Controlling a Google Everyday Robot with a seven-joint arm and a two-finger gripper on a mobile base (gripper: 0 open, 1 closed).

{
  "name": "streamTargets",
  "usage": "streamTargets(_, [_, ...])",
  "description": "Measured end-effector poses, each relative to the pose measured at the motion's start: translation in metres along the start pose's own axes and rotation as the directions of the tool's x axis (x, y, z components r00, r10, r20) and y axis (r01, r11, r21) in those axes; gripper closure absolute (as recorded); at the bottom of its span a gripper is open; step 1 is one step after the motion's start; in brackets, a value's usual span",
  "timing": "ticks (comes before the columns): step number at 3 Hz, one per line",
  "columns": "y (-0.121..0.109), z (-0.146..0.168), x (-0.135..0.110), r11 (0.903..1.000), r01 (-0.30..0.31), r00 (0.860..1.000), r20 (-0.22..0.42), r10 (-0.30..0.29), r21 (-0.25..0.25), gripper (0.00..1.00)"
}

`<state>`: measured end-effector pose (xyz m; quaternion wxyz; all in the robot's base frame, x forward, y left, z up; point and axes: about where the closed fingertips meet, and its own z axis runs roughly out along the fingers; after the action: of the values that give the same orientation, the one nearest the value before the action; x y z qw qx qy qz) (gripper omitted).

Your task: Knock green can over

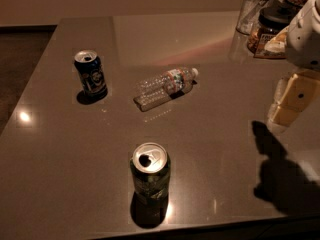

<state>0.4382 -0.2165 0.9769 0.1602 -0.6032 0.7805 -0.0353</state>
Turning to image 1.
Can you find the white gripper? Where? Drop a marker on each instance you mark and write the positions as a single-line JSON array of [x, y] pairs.
[[304, 45]]

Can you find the green soda can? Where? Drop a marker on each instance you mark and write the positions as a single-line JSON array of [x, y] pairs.
[[151, 168]]

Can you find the blue soda can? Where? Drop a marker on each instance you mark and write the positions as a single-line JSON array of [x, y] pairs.
[[89, 67]]

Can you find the clear plastic cup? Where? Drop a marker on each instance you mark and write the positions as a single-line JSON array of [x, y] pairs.
[[248, 15]]

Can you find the clear plastic water bottle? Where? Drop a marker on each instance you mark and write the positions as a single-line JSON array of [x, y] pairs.
[[162, 88]]

